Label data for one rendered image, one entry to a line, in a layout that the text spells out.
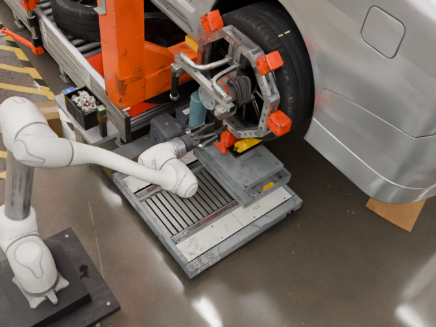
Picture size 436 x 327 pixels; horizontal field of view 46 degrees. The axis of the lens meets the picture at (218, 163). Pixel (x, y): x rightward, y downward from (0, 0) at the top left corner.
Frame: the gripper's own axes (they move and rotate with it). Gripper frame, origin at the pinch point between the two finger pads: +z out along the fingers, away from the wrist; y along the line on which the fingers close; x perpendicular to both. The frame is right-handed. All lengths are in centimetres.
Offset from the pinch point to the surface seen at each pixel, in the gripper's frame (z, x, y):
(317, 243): 48, -83, 47
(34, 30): -12, -57, -183
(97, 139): -34, -38, -55
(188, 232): -13, -75, 2
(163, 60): 12, -10, -62
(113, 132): -24, -38, -55
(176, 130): 8, -43, -41
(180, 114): 15, -40, -48
